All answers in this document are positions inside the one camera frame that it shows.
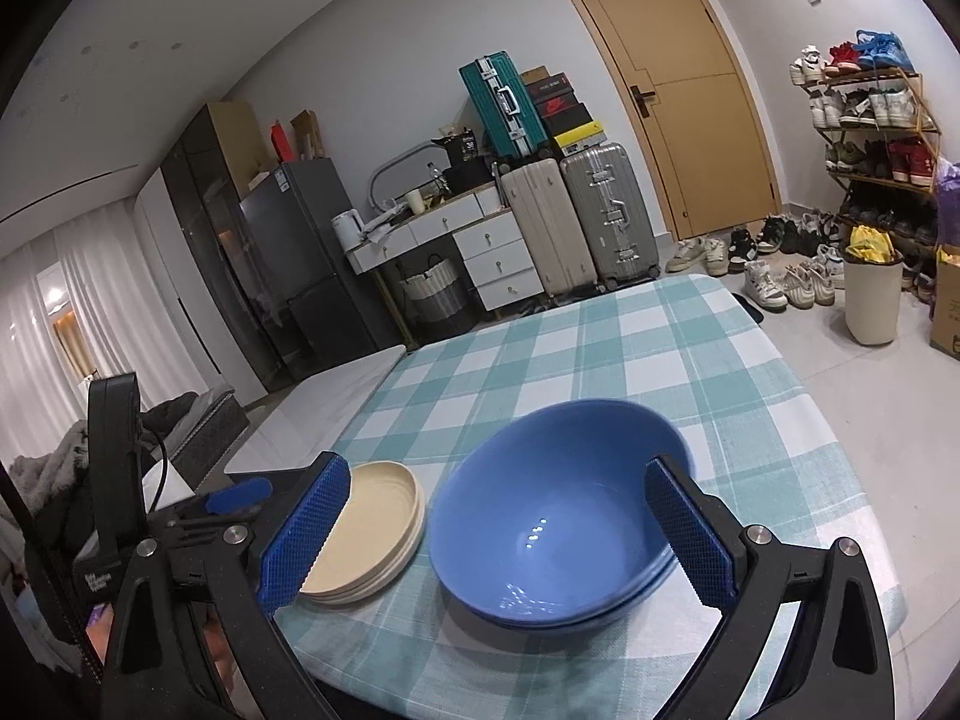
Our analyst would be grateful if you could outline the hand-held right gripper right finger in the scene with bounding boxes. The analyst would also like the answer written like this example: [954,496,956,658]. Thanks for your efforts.
[645,454,897,720]

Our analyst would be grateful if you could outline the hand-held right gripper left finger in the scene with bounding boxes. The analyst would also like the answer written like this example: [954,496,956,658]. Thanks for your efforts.
[101,452,353,720]

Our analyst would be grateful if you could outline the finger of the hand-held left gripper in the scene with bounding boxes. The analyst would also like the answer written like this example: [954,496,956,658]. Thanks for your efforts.
[161,477,274,533]

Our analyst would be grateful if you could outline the light blue ribbed bowl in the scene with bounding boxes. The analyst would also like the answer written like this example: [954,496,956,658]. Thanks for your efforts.
[450,540,680,627]

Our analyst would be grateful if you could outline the dark blue ribbed bowl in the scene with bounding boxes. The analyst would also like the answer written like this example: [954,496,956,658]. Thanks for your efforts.
[429,399,695,625]

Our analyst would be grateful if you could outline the white box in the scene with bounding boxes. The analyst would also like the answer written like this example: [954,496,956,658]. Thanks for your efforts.
[139,457,200,518]

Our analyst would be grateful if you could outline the dark grey jacket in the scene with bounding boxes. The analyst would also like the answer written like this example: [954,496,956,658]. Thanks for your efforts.
[0,420,98,616]

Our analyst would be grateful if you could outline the grey mattress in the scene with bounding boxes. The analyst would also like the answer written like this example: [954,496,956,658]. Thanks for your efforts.
[142,382,248,481]

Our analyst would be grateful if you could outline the white curtain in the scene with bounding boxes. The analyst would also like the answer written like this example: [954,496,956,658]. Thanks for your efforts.
[0,229,196,421]

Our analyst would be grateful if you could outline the black glass cabinet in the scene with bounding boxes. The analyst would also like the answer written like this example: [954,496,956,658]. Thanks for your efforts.
[161,101,301,391]

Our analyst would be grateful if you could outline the pile of floor shoes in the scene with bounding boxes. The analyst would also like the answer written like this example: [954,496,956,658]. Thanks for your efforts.
[664,210,848,312]

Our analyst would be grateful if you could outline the woven laundry basket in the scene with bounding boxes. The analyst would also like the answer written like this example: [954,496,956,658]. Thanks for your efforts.
[397,255,470,342]

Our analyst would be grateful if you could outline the dark grey refrigerator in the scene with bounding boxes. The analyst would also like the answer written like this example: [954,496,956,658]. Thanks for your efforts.
[238,157,402,383]

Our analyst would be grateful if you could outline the white kettle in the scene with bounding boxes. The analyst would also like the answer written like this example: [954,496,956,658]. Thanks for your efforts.
[332,211,368,252]

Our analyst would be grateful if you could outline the white trash bin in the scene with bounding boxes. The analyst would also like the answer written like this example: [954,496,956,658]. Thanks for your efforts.
[844,247,905,346]

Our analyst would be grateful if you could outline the silver suitcase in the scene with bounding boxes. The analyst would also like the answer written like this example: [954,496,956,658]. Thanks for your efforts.
[559,141,662,292]

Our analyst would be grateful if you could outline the white drawer cabinet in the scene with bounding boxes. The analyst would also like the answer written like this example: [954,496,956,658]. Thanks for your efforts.
[349,184,545,312]

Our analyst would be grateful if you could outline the yellow plastic bag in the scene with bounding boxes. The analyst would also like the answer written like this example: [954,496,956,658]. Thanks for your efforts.
[846,229,897,265]

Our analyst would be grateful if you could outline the beige suitcase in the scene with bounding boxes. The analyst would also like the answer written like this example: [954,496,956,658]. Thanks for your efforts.
[499,157,601,297]

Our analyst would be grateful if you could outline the cat print cardboard box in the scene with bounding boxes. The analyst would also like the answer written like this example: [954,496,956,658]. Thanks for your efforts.
[928,244,960,361]

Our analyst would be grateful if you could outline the oval mirror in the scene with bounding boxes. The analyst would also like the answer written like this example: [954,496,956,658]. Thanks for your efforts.
[367,141,451,215]

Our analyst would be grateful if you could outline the flat cardboard piece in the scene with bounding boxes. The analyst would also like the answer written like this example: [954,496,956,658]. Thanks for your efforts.
[289,109,327,162]

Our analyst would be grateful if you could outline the black bag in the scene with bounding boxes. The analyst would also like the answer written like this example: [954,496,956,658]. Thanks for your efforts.
[442,131,496,192]

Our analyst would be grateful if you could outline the yellow wooden door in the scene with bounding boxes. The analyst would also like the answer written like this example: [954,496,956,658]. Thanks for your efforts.
[544,0,781,241]

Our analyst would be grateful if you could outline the black yellow shoe box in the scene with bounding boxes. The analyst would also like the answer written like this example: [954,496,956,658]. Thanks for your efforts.
[551,116,605,158]

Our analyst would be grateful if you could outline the purple bag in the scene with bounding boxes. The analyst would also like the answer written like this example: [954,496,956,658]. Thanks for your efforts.
[932,157,960,248]

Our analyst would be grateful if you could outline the teal suitcase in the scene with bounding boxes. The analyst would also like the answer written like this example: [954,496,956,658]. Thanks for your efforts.
[459,52,552,162]

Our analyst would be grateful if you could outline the wooden shoe rack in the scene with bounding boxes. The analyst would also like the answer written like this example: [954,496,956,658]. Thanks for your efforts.
[787,64,942,301]

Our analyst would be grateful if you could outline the shoe rack with shoes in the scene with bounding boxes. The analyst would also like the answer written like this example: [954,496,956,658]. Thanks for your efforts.
[787,30,942,293]

